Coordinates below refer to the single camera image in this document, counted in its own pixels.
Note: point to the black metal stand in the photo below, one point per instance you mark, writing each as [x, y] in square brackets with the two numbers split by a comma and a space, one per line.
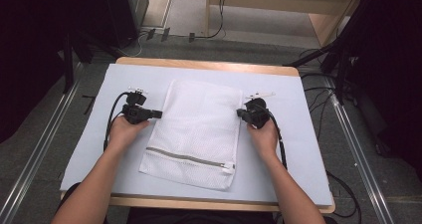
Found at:
[68, 64]

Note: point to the person's right hand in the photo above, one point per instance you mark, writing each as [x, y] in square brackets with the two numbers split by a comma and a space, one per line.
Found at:
[265, 139]

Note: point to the black tripod stand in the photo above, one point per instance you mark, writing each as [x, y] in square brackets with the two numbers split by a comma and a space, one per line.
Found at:
[331, 56]

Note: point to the white mesh laundry bag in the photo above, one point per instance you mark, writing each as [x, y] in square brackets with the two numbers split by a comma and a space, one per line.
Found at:
[199, 134]

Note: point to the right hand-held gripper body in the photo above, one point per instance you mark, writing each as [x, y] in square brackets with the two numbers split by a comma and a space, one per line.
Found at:
[258, 112]

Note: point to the person's left hand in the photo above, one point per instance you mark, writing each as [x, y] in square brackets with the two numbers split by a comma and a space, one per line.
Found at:
[124, 134]

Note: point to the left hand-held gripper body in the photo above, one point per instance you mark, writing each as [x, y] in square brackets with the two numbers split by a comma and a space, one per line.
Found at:
[134, 112]

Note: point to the dark curtain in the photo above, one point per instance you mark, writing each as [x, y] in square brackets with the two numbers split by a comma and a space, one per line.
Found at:
[40, 44]
[391, 68]

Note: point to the small black floor plug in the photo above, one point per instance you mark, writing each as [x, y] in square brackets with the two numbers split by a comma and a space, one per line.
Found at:
[191, 37]
[151, 34]
[165, 34]

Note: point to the metal floor rail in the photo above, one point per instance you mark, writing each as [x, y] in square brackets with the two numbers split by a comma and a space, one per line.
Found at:
[361, 164]
[36, 154]

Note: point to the wooden table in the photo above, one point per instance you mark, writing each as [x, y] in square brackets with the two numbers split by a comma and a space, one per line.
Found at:
[205, 64]

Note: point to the pale blue table mat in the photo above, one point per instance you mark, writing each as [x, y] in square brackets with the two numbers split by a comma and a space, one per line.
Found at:
[99, 171]

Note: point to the light wooden frame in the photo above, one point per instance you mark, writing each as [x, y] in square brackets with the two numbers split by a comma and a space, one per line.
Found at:
[318, 23]

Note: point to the dark cabinet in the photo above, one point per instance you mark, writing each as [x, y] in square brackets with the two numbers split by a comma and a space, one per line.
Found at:
[122, 15]

